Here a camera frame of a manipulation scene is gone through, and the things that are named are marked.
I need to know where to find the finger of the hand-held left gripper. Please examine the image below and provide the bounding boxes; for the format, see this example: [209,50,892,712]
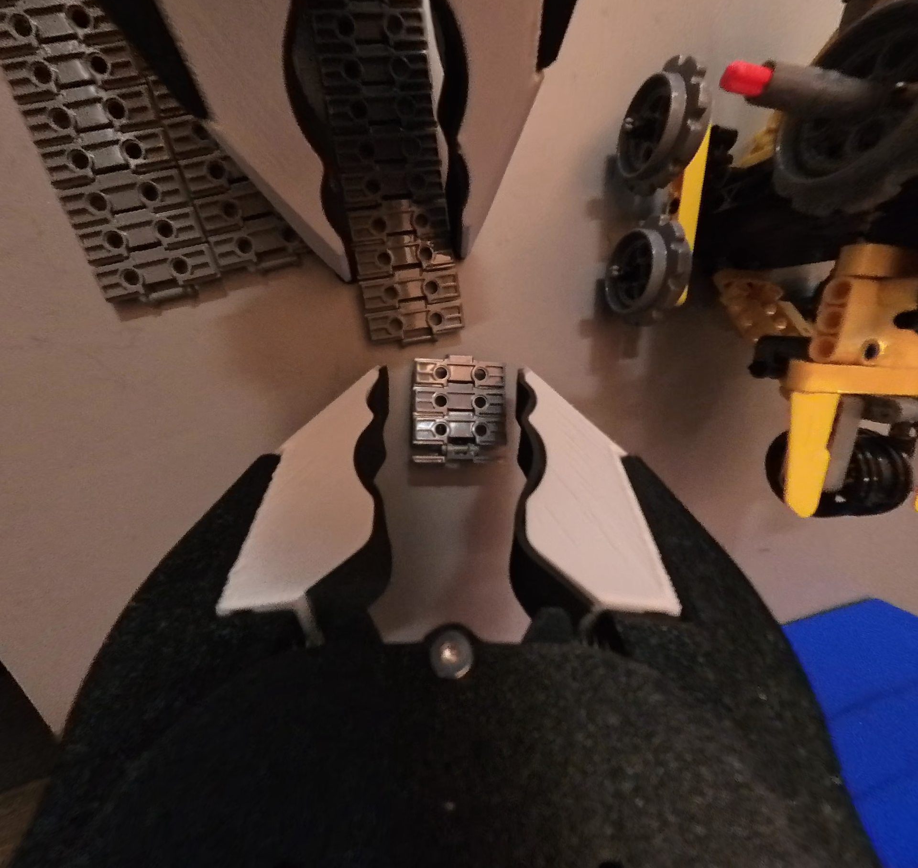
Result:
[132,0,356,282]
[430,0,596,256]

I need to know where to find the large grey tread link mat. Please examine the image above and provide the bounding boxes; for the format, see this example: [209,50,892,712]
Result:
[0,0,306,307]

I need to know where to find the long grey tread link chain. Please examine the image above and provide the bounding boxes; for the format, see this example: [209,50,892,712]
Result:
[285,0,467,347]

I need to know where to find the blue plastic bin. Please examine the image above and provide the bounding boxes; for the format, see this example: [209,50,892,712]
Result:
[782,599,918,868]

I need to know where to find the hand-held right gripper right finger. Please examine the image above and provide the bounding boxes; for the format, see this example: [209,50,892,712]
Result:
[515,368,682,645]

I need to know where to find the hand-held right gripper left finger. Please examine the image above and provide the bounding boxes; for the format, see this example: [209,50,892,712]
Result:
[215,365,394,645]

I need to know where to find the short grey tread link chain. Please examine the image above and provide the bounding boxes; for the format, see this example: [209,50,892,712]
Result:
[409,354,510,469]

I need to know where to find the yellow black toy vehicle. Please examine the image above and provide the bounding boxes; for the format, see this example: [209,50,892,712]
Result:
[599,0,918,519]

